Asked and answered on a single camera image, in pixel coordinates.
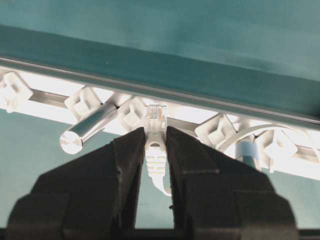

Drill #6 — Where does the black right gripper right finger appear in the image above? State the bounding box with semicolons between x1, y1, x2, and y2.
166;126;299;240

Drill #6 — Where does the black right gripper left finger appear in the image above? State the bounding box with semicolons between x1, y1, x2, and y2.
6;127;146;240

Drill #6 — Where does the white ethernet cable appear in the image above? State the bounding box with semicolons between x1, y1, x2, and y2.
143;103;173;196

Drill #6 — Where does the aluminium extrusion frame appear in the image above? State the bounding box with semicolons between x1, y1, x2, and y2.
0;57;320;180

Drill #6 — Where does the aluminium pin with blue tape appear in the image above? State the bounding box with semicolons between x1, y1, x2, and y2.
235;141;261;171

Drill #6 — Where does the aluminium pin near rail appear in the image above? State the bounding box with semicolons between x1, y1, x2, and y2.
59;102;118;155

